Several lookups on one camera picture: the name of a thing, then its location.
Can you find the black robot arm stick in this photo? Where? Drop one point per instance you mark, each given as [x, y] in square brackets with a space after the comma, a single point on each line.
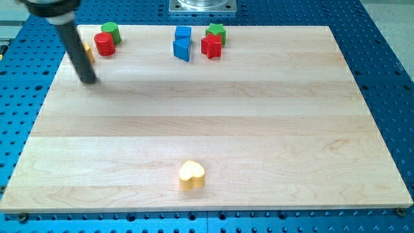
[60, 13]

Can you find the left board corner screw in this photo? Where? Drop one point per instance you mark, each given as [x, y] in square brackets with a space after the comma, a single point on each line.
[22, 217]

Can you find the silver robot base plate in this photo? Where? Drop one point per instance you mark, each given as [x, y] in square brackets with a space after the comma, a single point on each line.
[202, 6]

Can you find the yellow block behind stick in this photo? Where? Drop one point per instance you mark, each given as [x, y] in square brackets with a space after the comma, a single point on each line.
[89, 52]

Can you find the green cylinder block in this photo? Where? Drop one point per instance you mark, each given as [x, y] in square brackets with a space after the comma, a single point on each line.
[112, 28]

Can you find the yellow heart block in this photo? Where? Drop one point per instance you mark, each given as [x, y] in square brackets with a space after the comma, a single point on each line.
[191, 175]

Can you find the blue cube block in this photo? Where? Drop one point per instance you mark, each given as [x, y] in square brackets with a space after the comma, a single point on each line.
[182, 32]

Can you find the right board corner screw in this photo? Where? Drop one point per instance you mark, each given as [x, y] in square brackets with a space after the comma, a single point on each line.
[401, 212]

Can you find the red star block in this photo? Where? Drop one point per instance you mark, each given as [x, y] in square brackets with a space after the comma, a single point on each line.
[211, 46]

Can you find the red cylinder block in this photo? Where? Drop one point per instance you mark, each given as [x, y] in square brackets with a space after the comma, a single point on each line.
[104, 43]

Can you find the blue triangle block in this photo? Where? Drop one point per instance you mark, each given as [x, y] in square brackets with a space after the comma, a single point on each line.
[182, 49]

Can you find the board corner screw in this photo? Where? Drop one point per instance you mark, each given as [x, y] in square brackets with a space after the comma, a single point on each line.
[22, 217]
[401, 212]

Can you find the green star block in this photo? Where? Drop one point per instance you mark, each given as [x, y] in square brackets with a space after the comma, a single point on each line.
[218, 30]

